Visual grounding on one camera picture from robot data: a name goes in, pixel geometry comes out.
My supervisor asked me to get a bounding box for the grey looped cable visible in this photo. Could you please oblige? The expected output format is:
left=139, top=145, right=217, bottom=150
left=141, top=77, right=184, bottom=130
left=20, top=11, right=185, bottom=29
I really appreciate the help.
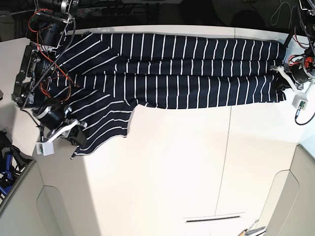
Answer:
left=270, top=0, right=300, bottom=28

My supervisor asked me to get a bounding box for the grey chair left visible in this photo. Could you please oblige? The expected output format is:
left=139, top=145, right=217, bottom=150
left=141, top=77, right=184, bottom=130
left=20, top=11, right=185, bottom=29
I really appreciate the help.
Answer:
left=0, top=161, right=101, bottom=236

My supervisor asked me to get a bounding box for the black power strip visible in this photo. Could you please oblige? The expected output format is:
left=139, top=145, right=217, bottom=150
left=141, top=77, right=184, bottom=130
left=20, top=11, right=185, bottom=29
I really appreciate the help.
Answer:
left=76, top=5, right=134, bottom=18

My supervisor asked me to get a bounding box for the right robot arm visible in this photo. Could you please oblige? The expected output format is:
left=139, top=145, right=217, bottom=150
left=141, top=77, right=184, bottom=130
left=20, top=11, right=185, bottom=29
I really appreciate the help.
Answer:
left=11, top=0, right=87, bottom=155

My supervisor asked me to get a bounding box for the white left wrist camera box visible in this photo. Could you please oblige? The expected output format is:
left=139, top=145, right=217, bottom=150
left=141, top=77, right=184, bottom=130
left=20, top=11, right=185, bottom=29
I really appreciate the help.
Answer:
left=292, top=93, right=308, bottom=110

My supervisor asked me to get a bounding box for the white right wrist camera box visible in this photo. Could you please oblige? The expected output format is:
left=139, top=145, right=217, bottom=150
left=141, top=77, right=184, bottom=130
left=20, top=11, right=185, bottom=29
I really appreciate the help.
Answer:
left=35, top=142, right=54, bottom=156

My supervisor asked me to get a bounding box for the blue black clamps pile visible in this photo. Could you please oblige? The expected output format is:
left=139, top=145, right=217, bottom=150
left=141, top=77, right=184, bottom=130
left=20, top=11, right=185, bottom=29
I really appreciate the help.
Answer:
left=0, top=131, right=32, bottom=200

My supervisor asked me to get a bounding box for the grey chair right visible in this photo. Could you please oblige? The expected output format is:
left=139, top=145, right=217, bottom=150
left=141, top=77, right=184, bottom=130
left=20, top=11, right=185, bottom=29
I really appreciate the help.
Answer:
left=258, top=145, right=315, bottom=236

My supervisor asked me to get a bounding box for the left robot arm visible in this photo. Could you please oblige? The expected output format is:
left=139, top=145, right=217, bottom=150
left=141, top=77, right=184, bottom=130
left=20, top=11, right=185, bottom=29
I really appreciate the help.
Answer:
left=270, top=0, right=315, bottom=96

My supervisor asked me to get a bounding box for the braided usb cable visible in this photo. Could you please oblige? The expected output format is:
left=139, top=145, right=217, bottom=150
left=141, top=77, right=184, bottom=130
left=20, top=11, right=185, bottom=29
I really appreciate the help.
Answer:
left=294, top=108, right=313, bottom=126

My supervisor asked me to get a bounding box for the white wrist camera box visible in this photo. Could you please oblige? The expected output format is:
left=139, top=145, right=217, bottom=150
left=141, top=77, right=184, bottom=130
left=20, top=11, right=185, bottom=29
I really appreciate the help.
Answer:
left=35, top=142, right=54, bottom=156
left=292, top=93, right=308, bottom=110

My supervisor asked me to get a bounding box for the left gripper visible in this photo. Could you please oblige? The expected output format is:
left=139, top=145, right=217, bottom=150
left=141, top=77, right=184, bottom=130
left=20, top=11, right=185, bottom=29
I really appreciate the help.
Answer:
left=270, top=64, right=315, bottom=96

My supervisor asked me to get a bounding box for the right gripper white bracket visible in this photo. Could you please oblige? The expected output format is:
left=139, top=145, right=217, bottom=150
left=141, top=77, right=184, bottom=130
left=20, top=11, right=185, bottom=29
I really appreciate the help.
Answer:
left=38, top=104, right=87, bottom=146

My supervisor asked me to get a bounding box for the navy white striped t-shirt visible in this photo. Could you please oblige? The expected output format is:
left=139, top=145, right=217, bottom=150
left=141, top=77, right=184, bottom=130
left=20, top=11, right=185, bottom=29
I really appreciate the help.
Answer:
left=47, top=33, right=286, bottom=156

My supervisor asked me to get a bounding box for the grey chair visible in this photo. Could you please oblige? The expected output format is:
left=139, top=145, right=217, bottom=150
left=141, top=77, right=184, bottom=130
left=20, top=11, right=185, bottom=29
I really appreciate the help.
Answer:
left=258, top=145, right=315, bottom=236
left=0, top=161, right=101, bottom=236

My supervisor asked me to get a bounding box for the metal tool at edge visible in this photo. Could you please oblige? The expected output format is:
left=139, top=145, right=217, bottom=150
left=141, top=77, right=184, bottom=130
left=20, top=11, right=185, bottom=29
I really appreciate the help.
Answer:
left=238, top=219, right=266, bottom=236

